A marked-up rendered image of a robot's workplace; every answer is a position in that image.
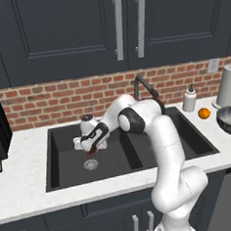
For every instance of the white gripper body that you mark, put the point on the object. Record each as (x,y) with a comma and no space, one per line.
(102,144)

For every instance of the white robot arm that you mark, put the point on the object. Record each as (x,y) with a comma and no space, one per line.
(168,156)

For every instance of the silver sink drain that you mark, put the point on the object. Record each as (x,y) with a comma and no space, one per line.
(91,165)

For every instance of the black kitchen sink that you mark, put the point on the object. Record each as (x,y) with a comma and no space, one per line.
(140,151)

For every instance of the black sink tap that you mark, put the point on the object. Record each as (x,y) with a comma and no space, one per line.
(147,84)

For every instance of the dark base cupboard door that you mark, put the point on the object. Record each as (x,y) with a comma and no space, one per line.
(155,220)
(103,228)

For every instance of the grey bowl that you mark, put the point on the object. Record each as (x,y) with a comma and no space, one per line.
(230,119)

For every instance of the dark false drawer panel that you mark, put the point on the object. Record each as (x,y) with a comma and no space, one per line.
(101,205)

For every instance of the white soap dispenser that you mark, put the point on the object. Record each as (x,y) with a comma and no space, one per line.
(189,100)

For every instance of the orange fruit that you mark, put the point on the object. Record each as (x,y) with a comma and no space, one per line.
(204,113)

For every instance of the grey dishwasher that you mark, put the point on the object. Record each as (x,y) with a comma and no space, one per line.
(226,207)

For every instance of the white paper towel roll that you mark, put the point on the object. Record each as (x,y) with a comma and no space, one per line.
(229,85)

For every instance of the white wall outlet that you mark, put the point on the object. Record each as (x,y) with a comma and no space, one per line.
(213,65)

